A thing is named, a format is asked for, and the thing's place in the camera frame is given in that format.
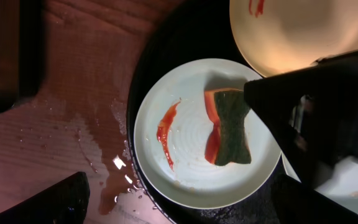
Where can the light blue plate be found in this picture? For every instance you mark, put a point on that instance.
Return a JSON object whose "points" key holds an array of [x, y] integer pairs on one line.
{"points": [[172, 128], [343, 187]]}

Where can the round black serving tray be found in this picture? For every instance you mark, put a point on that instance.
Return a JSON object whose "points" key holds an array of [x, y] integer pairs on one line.
{"points": [[194, 30]]}

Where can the black rectangular water tray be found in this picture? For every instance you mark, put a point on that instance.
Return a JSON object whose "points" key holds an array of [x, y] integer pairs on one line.
{"points": [[22, 51]]}

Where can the yellow plate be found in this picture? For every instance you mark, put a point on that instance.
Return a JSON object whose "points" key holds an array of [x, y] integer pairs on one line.
{"points": [[280, 36]]}

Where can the orange green scrub sponge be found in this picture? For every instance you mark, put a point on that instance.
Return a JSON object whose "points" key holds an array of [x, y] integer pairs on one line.
{"points": [[227, 143]]}

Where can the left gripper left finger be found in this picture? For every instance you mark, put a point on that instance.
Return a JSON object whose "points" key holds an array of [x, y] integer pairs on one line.
{"points": [[64, 202]]}

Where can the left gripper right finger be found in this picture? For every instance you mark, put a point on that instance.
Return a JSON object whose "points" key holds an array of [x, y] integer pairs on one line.
{"points": [[313, 115]]}

